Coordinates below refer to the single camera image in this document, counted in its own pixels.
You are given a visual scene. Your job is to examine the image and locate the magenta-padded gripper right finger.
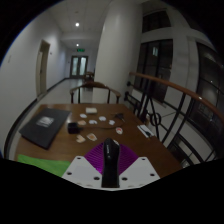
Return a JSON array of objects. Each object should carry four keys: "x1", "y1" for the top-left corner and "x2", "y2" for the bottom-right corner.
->
[{"x1": 118, "y1": 143, "x2": 161, "y2": 189}]

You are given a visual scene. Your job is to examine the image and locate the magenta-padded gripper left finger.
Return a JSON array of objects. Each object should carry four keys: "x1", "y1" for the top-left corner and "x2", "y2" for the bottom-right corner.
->
[{"x1": 61, "y1": 142, "x2": 105, "y2": 189}]

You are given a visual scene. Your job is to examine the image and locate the black computer mouse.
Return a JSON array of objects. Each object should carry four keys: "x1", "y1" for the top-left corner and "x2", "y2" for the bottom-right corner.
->
[{"x1": 101, "y1": 137, "x2": 121, "y2": 189}]

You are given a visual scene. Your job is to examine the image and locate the green mouse pad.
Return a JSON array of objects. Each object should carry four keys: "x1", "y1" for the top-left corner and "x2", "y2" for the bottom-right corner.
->
[{"x1": 16, "y1": 153, "x2": 72, "y2": 178}]

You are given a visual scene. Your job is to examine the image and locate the orange and white sticker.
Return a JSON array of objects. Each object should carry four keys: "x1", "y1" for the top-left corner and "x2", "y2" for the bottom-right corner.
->
[{"x1": 86, "y1": 133, "x2": 98, "y2": 142}]

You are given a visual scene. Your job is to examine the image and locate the black and white phone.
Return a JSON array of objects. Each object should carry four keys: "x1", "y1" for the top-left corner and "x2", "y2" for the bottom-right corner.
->
[{"x1": 137, "y1": 124, "x2": 155, "y2": 139}]

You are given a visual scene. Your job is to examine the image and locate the small black box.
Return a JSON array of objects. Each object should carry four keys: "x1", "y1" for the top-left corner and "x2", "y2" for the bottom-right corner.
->
[{"x1": 67, "y1": 122, "x2": 80, "y2": 135}]

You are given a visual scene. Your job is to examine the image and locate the black closed laptop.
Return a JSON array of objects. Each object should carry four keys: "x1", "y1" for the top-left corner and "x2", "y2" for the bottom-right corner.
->
[{"x1": 18, "y1": 107, "x2": 72, "y2": 150}]

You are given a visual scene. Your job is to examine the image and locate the small white flat box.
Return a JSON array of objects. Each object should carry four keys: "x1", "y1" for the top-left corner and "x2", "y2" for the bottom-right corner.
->
[{"x1": 85, "y1": 107, "x2": 98, "y2": 115}]

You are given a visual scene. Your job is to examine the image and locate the wooden armchair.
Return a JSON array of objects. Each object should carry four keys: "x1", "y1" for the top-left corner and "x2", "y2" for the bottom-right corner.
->
[{"x1": 69, "y1": 81, "x2": 122, "y2": 104}]

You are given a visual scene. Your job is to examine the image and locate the black railing with wooden handrail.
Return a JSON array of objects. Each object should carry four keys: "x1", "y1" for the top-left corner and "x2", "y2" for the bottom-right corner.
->
[{"x1": 123, "y1": 71, "x2": 224, "y2": 168}]

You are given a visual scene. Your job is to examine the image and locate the distant wooden chair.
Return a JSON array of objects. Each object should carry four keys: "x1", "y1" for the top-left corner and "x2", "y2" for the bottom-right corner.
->
[{"x1": 83, "y1": 70, "x2": 96, "y2": 83}]

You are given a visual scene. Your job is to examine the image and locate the tall dark window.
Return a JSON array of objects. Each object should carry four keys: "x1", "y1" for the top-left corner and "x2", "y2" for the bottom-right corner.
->
[{"x1": 134, "y1": 39, "x2": 174, "y2": 104}]

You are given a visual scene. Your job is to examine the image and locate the glass double door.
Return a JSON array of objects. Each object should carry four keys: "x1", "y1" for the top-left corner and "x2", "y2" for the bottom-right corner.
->
[{"x1": 69, "y1": 55, "x2": 89, "y2": 79}]

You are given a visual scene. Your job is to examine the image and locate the pale side door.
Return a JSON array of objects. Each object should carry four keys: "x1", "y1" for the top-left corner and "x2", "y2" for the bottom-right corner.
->
[{"x1": 35, "y1": 39, "x2": 52, "y2": 98}]

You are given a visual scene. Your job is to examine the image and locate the large dark grid window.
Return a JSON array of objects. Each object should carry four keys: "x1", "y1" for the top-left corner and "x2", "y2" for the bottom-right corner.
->
[{"x1": 191, "y1": 41, "x2": 224, "y2": 141}]

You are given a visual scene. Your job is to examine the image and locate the small dark transom window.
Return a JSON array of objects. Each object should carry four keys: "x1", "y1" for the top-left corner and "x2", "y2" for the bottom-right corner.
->
[{"x1": 142, "y1": 10, "x2": 172, "y2": 34}]

